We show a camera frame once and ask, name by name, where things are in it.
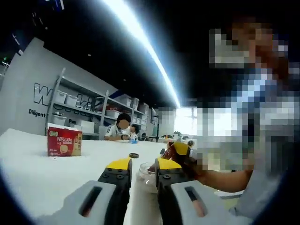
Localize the grey metal storage shelf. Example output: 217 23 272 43
44 67 150 141

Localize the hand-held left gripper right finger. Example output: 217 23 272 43
154 157 247 225

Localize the black monitor on stand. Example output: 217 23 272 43
150 107 163 143

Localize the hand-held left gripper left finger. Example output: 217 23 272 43
37 157 133 225

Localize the long ceiling light strip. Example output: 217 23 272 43
100 0 182 109

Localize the red coffee pouch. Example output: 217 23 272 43
147 142 186 173

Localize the person's right hand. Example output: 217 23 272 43
183 156 207 183

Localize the group of white storage bins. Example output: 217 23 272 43
52 90 150 126

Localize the glass jar cup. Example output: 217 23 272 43
136 162 160 194

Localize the red coffee carton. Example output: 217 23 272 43
46 126 83 157

